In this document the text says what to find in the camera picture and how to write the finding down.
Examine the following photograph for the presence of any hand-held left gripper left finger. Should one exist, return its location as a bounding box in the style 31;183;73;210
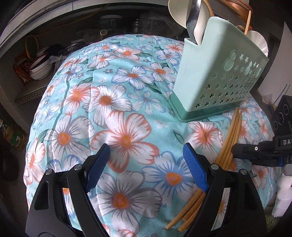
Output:
25;143;111;237

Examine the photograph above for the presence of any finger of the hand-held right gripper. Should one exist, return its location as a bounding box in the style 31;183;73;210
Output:
231;141;278;166

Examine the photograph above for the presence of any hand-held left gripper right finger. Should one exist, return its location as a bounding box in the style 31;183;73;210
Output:
182;142;267;237

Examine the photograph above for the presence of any bundle of bamboo chopsticks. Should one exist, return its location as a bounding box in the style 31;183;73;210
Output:
165;107;243;233

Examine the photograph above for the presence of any white scalloped rice paddle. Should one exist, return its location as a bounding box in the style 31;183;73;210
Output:
247;30;269;57

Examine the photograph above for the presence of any green star-cut utensil holder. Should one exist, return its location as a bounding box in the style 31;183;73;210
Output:
167;17;270;123

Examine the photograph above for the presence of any metal spoon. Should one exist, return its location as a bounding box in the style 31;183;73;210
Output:
185;0;203;44

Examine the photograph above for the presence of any white plastic ladle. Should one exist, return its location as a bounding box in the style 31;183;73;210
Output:
168;0;216;45

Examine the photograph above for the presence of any person's right hand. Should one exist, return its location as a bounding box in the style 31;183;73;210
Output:
272;165;292;217

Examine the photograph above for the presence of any floral blue blanket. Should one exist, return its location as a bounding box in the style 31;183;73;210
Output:
23;34;281;237

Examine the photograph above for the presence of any cooking oil bottle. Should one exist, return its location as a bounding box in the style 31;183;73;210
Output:
0;119;26;151

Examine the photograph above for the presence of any stack of white bowls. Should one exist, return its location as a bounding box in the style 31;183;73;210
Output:
29;54;54;81

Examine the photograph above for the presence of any copper pot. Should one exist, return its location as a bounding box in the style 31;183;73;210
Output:
224;0;252;14

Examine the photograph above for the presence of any grey concrete counter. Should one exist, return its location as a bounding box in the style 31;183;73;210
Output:
0;0;174;53

